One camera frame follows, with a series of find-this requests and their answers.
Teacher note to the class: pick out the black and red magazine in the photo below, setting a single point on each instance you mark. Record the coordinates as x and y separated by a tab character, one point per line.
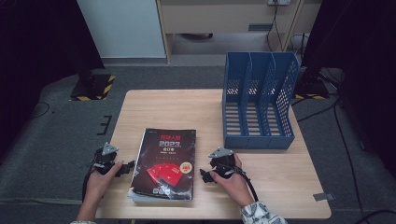
168	161

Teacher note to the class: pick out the white cabinet panel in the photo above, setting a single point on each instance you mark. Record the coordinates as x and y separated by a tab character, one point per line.
124	28

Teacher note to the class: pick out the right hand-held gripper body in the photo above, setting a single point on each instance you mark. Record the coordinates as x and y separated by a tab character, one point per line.
222	163

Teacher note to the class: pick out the striped black stand base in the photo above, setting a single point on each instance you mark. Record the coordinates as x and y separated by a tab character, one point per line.
93	88
311	88

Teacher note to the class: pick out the person's right hand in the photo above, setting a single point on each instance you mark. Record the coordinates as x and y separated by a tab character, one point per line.
235	189

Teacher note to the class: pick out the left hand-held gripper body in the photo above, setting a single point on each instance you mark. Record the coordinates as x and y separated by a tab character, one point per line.
104	160

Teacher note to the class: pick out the person's left hand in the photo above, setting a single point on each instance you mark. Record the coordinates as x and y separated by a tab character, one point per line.
98	185

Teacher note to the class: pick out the grey tape piece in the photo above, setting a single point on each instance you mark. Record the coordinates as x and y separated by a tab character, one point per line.
323	197

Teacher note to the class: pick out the white wall socket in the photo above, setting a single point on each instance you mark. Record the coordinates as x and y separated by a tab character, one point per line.
278	2

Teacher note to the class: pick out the black curtain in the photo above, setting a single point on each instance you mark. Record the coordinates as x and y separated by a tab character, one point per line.
37	46
367	46

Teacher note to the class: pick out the blue plastic file rack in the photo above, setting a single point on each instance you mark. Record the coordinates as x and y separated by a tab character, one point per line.
258	143

